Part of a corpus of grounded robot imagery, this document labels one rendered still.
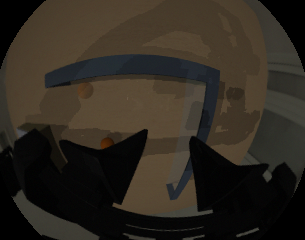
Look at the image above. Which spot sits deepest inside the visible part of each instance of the clear low corner walls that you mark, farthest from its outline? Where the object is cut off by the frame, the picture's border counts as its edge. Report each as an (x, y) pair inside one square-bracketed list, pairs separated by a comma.
[(193, 107)]

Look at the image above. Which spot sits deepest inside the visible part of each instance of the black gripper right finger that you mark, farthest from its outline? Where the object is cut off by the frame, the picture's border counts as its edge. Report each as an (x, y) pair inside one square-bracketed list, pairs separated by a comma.
[(215, 176)]

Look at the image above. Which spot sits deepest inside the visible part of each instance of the see-through orange ball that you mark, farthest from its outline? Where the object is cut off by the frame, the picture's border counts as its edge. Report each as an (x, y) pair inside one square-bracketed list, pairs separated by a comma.
[(85, 90)]

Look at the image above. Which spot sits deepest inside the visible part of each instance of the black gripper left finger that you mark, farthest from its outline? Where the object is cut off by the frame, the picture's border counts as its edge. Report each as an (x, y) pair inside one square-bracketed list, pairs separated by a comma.
[(114, 165)]

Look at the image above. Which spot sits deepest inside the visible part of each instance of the brown ball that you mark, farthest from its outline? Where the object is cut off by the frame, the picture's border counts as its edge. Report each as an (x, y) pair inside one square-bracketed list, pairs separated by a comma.
[(106, 143)]

